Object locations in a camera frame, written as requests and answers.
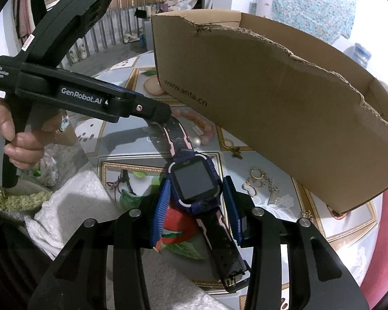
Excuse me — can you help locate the person's left hand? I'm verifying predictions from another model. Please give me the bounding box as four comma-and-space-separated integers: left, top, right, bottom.
0, 96, 46, 170

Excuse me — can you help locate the teal floral hanging cloth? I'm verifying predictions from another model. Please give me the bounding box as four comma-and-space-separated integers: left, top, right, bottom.
250, 0, 358, 44

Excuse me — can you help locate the pink bead bracelet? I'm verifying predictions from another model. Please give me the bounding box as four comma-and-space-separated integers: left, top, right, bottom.
173, 108, 215, 146

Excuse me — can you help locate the green fluffy towel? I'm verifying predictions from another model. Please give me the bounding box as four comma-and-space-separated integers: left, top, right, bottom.
0, 185, 53, 213

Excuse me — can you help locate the fruit print tablecloth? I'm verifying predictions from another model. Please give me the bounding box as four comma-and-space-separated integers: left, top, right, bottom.
65, 50, 385, 298

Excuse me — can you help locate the gold keyring with charm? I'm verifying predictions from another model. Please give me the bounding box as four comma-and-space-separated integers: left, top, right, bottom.
242, 167, 280, 206

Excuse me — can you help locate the white fluffy towel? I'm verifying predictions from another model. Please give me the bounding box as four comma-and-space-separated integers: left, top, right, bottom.
24, 168, 233, 310

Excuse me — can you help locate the blue water jug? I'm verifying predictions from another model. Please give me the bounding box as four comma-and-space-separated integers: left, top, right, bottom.
344, 42, 374, 70

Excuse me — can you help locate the blue kids smart watch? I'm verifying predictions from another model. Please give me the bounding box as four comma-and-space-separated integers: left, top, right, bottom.
147, 118, 250, 293

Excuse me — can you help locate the brown cardboard box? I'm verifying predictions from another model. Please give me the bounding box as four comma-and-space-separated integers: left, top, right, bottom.
151, 10, 388, 215

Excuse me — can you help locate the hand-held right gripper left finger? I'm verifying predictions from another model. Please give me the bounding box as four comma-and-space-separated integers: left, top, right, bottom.
27, 177, 173, 310

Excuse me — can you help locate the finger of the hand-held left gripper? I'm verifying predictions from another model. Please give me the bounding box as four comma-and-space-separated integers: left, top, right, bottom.
118, 86, 173, 124

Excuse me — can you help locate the metal stair railing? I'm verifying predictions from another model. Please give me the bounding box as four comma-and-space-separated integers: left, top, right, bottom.
39, 0, 188, 68

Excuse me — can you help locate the pink floral blanket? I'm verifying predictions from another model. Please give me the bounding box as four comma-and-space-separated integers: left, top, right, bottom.
360, 187, 388, 310

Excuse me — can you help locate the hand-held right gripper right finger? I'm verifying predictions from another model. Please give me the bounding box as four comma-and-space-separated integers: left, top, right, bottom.
222, 175, 371, 310

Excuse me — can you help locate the pair of white shoes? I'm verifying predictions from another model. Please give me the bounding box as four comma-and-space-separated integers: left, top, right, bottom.
69, 43, 88, 64

